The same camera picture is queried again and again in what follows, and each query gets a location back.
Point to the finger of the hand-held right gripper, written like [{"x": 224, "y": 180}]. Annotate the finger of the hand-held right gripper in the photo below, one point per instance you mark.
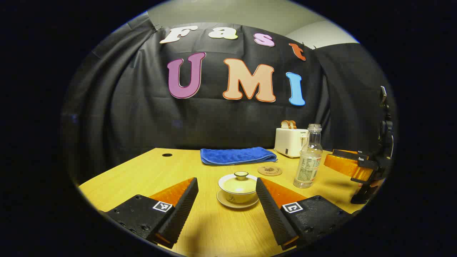
[
  {"x": 348, "y": 154},
  {"x": 344, "y": 166}
]

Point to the toast slice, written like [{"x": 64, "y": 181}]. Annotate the toast slice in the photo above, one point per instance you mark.
[
  {"x": 284, "y": 125},
  {"x": 292, "y": 125}
]

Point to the metal backdrop clip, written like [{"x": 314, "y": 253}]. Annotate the metal backdrop clip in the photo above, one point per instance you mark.
[{"x": 156, "y": 27}]

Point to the white teacup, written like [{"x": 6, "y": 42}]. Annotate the white teacup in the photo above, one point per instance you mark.
[{"x": 238, "y": 197}]

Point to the white saucer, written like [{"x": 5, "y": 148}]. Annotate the white saucer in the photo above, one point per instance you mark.
[{"x": 221, "y": 199}]

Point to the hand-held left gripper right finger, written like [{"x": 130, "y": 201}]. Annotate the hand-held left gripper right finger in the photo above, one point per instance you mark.
[{"x": 271, "y": 210}]

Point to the blue folded towel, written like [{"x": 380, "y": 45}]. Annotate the blue folded towel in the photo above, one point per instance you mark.
[{"x": 235, "y": 156}]

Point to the clear glass water bottle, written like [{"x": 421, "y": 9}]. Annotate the clear glass water bottle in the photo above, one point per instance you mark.
[{"x": 307, "y": 167}]

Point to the white toaster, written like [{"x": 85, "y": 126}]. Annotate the white toaster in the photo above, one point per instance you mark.
[{"x": 289, "y": 142}]

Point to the round wooden coaster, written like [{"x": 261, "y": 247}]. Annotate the round wooden coaster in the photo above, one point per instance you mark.
[{"x": 270, "y": 171}]

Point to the black backdrop cloth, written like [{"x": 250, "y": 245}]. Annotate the black backdrop cloth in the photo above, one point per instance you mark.
[{"x": 142, "y": 117}]

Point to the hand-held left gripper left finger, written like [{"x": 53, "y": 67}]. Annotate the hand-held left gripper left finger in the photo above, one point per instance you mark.
[{"x": 182, "y": 210}]

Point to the white teacup lid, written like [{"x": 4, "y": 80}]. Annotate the white teacup lid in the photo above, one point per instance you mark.
[{"x": 237, "y": 185}]

